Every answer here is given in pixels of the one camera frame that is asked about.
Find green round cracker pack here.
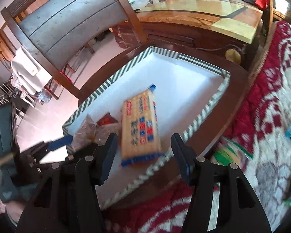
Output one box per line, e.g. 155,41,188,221
210,137,253,168

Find green chevron storage box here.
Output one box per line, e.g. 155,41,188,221
62,46,231,209

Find wooden coffee table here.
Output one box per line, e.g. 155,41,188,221
137,0,263,70

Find blue soda cracker pack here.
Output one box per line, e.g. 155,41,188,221
121,84,163,167

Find red snack packet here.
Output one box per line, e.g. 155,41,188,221
97,112,118,126

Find floral plush blanket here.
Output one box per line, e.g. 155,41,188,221
106,21,291,232

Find wooden chair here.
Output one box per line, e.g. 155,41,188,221
1,0,149,99

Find clear bag of nuts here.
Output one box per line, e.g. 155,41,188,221
71,115,122,152

